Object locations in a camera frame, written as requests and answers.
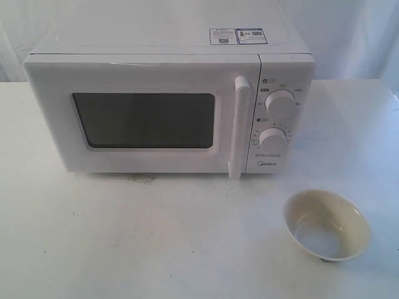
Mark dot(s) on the white microwave oven body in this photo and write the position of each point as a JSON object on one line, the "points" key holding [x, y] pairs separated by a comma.
{"points": [[182, 28]]}

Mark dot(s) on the blue white warning sticker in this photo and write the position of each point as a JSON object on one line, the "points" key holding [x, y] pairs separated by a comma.
{"points": [[237, 36]]}

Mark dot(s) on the white control knob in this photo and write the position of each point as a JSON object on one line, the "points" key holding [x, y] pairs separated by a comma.
{"points": [[272, 140], [280, 105]]}

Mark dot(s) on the lower white control knob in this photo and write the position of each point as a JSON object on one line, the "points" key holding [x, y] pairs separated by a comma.
{"points": [[272, 140]]}

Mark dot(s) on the upper white control knob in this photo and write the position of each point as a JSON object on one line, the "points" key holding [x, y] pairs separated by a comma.
{"points": [[280, 105]]}

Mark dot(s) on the white microwave door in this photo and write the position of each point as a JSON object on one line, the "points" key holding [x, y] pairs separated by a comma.
{"points": [[147, 113]]}

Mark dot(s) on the cream ceramic bowl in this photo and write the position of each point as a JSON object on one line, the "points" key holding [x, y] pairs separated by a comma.
{"points": [[326, 225]]}

